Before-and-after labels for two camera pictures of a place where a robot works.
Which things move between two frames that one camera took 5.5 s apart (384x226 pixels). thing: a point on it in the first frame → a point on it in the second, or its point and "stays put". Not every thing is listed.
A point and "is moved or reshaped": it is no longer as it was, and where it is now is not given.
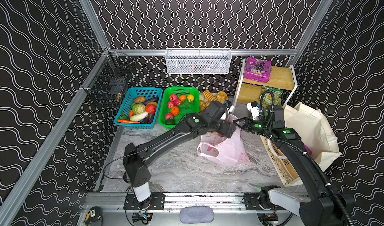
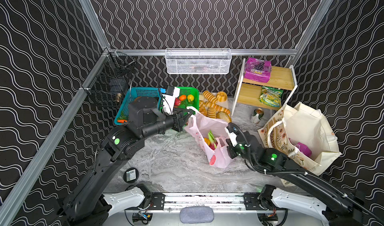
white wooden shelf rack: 250,91 stays put
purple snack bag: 307,149 stays put
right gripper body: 244,124 → 231,151
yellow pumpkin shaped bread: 222,96 stays put
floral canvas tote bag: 314,131 stays put
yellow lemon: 190,98 stays put
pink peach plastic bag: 223,150 is moved or reshaped
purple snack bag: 258,70 stays put
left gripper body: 227,128 → 177,121
